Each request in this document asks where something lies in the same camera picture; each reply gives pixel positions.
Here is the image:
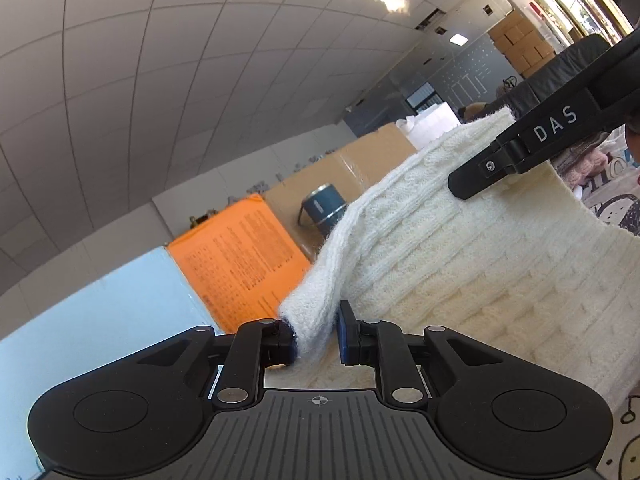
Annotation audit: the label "large cardboard box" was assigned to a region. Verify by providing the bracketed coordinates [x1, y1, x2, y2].
[264, 124, 416, 260]

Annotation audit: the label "light blue foam board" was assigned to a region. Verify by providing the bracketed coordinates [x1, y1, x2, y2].
[1, 247, 215, 479]

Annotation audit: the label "dark blue thermos bottle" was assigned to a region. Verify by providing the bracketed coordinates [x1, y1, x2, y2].
[297, 183, 348, 238]

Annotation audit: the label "orange printed board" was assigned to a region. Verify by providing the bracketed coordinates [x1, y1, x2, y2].
[168, 194, 310, 334]

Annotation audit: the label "person's right hand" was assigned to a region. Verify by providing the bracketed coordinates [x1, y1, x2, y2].
[625, 117, 640, 164]

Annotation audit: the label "cream knitted sweater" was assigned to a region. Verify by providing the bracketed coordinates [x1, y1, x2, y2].
[275, 107, 640, 413]

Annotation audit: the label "cartoon printed bed sheet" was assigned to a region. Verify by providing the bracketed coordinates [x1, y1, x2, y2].
[570, 126, 639, 479]

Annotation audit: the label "pink knitted garment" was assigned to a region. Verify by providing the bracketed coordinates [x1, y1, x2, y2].
[551, 132, 610, 190]

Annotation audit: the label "stacked cardboard boxes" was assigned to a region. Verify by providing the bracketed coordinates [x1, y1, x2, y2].
[488, 10, 555, 79]

